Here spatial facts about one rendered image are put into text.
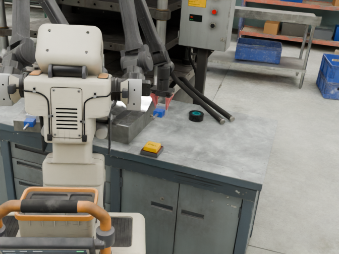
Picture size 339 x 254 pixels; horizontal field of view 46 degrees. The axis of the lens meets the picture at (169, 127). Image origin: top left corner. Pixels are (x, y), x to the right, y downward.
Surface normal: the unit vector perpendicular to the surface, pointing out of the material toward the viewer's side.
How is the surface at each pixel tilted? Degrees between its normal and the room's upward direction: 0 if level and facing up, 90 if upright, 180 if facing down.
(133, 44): 70
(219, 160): 0
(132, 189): 90
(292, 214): 0
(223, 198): 90
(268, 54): 92
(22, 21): 58
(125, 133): 90
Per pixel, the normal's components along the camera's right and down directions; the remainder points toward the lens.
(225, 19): -0.32, 0.39
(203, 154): 0.07, -0.90
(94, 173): 0.07, 0.30
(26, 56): 0.84, -0.26
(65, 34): 0.09, -0.29
